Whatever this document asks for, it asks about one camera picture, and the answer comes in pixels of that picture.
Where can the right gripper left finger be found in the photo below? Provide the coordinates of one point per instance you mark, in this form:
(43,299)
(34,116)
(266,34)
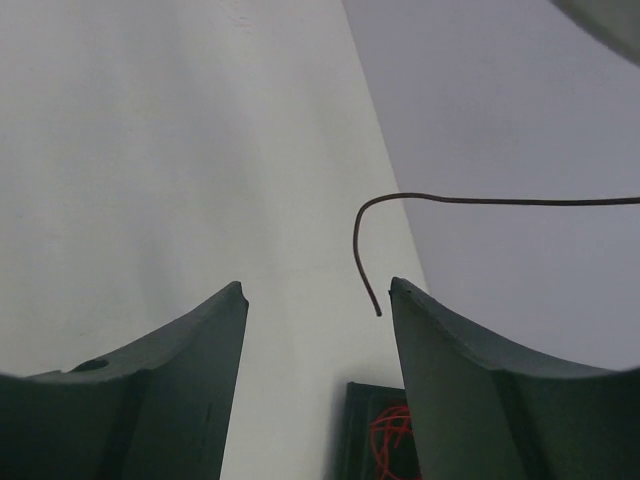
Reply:
(157,408)

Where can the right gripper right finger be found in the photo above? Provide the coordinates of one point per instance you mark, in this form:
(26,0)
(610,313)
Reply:
(485,407)

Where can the grey plastic spool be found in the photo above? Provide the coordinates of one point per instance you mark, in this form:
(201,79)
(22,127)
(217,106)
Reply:
(614,23)

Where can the black three-compartment bin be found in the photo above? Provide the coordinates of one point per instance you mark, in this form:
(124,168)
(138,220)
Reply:
(375,436)

